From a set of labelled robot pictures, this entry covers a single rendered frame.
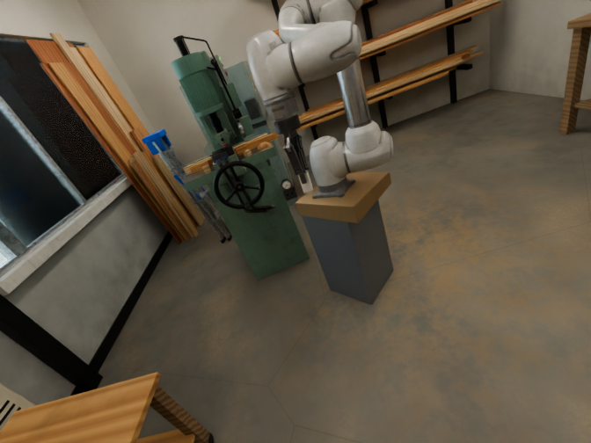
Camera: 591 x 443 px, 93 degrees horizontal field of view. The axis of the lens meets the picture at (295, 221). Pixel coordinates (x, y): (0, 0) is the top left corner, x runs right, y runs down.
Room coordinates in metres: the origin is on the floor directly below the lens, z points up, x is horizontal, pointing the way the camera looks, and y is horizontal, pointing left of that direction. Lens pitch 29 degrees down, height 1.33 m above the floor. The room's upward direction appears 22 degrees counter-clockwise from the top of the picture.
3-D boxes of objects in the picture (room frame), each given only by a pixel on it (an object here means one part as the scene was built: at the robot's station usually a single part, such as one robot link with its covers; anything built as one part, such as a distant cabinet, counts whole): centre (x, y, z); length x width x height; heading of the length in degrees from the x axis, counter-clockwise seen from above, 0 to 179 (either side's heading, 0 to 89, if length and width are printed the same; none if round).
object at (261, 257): (2.02, 0.23, 0.36); 0.58 x 0.45 x 0.71; 1
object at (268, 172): (2.03, 0.23, 0.76); 0.57 x 0.45 x 0.09; 1
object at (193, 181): (1.80, 0.25, 0.87); 0.61 x 0.30 x 0.06; 91
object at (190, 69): (1.90, 0.23, 1.35); 0.18 x 0.18 x 0.31
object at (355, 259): (1.32, -0.25, 0.30); 0.30 x 0.30 x 0.60; 39
